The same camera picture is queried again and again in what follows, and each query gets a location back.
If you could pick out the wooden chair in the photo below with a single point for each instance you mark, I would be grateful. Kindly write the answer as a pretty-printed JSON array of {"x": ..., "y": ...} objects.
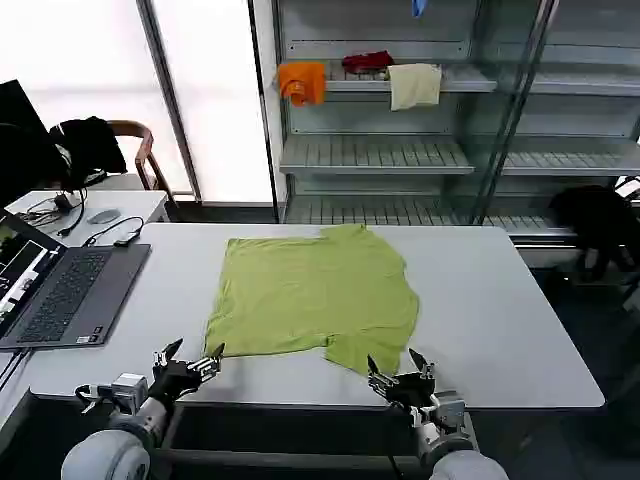
[{"x": 142, "y": 145}]

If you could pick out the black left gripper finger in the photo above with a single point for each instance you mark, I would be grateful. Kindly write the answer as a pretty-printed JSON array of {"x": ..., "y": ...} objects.
[
  {"x": 206, "y": 366},
  {"x": 167, "y": 356}
]

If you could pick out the grey open laptop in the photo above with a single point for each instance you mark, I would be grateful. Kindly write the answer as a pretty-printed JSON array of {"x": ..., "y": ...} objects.
[{"x": 75, "y": 290}]

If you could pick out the grey computer mouse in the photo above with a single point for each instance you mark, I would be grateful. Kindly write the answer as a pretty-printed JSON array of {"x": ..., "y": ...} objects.
[{"x": 103, "y": 216}]

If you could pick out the white side desk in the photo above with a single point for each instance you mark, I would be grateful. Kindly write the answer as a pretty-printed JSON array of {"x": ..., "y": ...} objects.
[{"x": 135, "y": 202}]

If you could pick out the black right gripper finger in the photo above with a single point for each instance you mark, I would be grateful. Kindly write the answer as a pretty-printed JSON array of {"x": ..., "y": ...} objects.
[
  {"x": 379, "y": 379},
  {"x": 426, "y": 371}
]

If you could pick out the green t-shirt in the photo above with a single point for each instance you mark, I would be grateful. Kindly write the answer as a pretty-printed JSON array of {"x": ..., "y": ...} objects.
[{"x": 310, "y": 295}]

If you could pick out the grey window post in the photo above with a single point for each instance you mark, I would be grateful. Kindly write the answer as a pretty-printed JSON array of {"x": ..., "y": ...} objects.
[{"x": 167, "y": 100}]

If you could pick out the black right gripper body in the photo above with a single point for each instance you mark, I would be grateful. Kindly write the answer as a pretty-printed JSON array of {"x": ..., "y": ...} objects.
[{"x": 410, "y": 390}]

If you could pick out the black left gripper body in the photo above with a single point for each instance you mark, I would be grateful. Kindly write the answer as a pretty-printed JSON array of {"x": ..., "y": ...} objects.
[{"x": 172, "y": 381}]

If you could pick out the black power charger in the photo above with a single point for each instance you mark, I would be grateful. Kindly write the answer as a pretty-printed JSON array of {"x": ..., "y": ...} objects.
[{"x": 65, "y": 202}]

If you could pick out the grey metal shelf rack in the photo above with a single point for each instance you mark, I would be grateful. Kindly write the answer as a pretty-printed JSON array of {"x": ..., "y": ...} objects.
[{"x": 380, "y": 160}]

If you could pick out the black office chair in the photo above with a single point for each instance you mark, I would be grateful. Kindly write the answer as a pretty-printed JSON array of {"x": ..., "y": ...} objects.
[{"x": 592, "y": 220}]

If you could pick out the black monitor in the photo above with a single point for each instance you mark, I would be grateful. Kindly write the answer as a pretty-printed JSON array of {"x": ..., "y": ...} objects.
[{"x": 22, "y": 145}]

